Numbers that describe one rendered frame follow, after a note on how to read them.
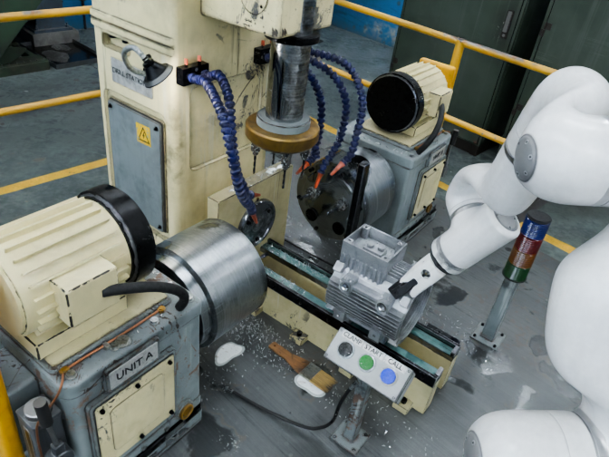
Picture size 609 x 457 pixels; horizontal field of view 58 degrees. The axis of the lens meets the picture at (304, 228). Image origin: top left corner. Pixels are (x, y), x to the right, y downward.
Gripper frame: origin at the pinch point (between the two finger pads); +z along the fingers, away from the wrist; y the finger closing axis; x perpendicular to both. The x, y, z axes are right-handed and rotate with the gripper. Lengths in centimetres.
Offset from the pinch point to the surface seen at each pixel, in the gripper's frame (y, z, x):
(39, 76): 153, 306, 308
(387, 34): 542, 232, 205
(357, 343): -18.6, 1.1, -2.1
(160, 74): -21, -6, 64
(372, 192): 31.7, 13.0, 23.1
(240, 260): -20.8, 11.7, 26.6
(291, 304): -1.2, 32.1, 12.7
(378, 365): -19.8, -0.9, -7.8
